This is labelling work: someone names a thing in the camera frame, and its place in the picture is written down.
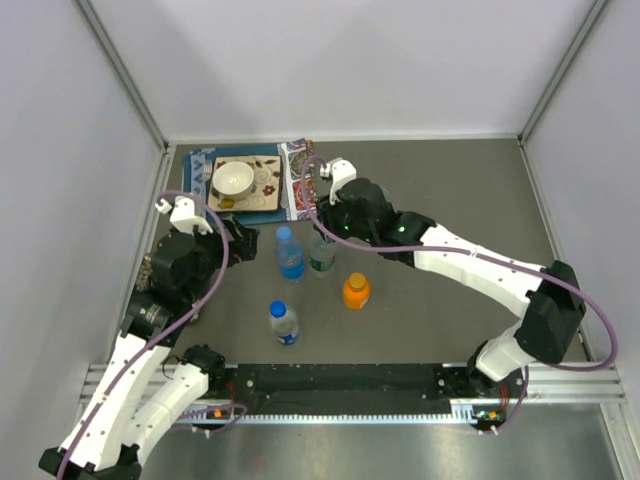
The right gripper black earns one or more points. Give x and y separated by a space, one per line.
327 214

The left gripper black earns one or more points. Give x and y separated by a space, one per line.
244 247

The clear bottle green label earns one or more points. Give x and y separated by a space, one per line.
322 256

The orange juice bottle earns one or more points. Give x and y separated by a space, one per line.
356 291

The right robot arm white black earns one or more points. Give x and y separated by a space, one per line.
543 300

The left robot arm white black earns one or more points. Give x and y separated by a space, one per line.
119 429

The blue liquid bottle blue cap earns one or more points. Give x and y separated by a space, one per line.
290 255

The clear water bottle blue cap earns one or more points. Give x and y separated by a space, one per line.
284 323

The square floral plate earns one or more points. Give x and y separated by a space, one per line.
265 195

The silver knife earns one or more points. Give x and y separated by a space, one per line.
284 197

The white ceramic bowl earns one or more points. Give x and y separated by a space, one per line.
233 180

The silver fork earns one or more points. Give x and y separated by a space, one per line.
201 173

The dark floral coaster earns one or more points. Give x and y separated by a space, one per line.
162 289

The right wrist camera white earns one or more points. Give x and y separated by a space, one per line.
339 172

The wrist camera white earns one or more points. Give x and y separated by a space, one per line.
339 172
183 216

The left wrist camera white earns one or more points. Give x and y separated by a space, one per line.
183 216

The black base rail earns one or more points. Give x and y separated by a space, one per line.
348 389

